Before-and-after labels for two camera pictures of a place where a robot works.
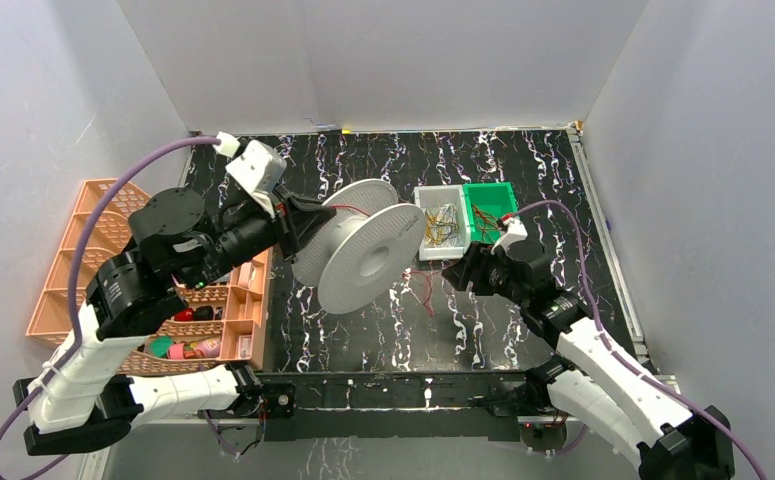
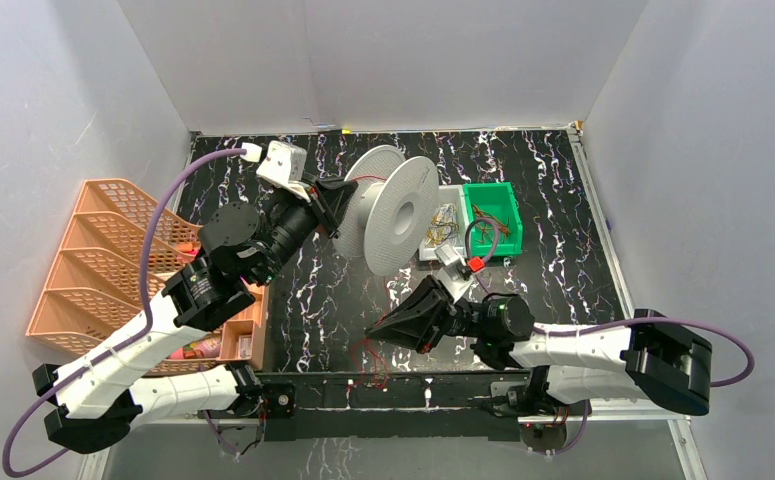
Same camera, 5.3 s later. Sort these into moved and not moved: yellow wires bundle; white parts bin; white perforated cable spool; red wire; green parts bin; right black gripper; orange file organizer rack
Moved: right black gripper; white perforated cable spool; red wire
Not moved: orange file organizer rack; yellow wires bundle; green parts bin; white parts bin
